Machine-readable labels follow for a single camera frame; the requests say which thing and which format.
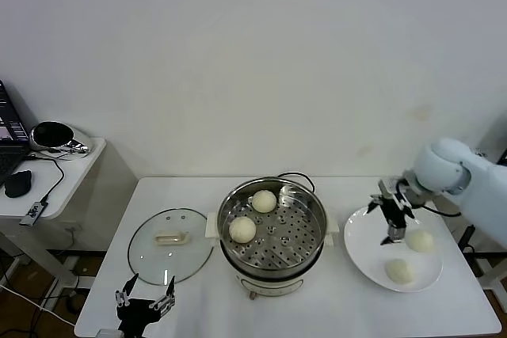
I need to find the black computer mouse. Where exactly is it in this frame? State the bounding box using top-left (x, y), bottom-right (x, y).
top-left (4, 169), bottom-right (32, 199)

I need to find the black power adapter cable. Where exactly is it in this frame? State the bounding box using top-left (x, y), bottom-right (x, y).
top-left (459, 225), bottom-right (477, 254)

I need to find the perforated steel steamer basket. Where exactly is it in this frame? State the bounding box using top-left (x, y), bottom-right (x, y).
top-left (204, 177), bottom-right (341, 272)

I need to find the white steamed baozi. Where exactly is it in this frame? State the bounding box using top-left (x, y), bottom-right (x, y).
top-left (384, 258), bottom-right (416, 285)
top-left (406, 230), bottom-right (435, 253)
top-left (228, 217), bottom-right (257, 244)
top-left (252, 189), bottom-right (277, 213)

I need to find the shiny chrome dome device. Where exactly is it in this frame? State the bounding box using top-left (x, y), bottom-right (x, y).
top-left (30, 120), bottom-right (95, 156)

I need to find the white side table with laptop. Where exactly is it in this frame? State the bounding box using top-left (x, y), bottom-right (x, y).
top-left (0, 135), bottom-right (139, 287)

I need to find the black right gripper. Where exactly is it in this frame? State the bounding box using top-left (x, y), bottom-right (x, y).
top-left (366, 178), bottom-right (408, 246)

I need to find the white floor cable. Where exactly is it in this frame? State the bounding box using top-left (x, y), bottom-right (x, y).
top-left (0, 282), bottom-right (77, 327)

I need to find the black laptop hub cable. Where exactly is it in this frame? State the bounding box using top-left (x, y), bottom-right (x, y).
top-left (25, 154), bottom-right (66, 204)

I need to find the black cooker power cable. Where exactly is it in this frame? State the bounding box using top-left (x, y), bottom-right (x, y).
top-left (276, 172), bottom-right (317, 195)

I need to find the black laptop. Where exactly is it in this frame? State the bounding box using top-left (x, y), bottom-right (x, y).
top-left (0, 79), bottom-right (32, 188)

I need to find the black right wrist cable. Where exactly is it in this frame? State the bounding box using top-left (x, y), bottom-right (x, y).
top-left (421, 201), bottom-right (463, 218)

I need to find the grey usb hub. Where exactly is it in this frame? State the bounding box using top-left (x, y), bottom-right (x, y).
top-left (19, 201), bottom-right (49, 227)

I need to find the white round plate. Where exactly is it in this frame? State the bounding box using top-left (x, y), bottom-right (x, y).
top-left (343, 205), bottom-right (444, 294)

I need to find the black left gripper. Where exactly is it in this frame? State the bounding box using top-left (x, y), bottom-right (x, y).
top-left (114, 272), bottom-right (177, 338)

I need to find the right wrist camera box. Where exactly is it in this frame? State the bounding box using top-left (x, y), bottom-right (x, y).
top-left (397, 185), bottom-right (417, 220)

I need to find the glass lid with cream handle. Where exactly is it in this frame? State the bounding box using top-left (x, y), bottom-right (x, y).
top-left (127, 207), bottom-right (215, 286)

